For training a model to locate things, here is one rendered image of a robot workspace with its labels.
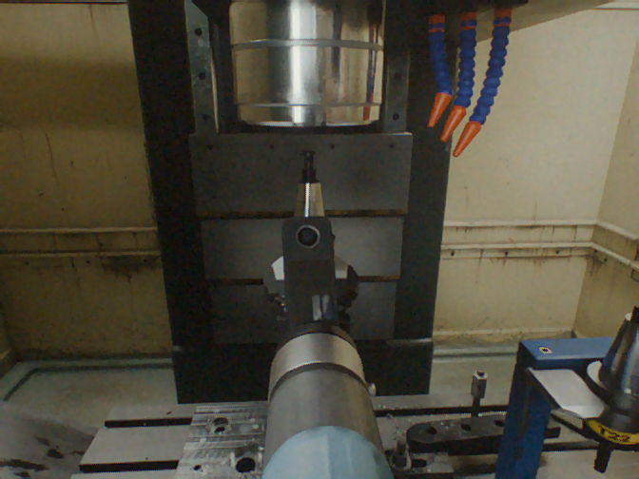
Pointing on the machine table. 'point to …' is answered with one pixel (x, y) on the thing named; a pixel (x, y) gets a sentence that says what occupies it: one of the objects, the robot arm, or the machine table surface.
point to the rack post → (522, 430)
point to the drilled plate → (248, 455)
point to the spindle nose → (307, 61)
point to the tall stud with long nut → (477, 390)
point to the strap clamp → (440, 465)
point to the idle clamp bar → (493, 433)
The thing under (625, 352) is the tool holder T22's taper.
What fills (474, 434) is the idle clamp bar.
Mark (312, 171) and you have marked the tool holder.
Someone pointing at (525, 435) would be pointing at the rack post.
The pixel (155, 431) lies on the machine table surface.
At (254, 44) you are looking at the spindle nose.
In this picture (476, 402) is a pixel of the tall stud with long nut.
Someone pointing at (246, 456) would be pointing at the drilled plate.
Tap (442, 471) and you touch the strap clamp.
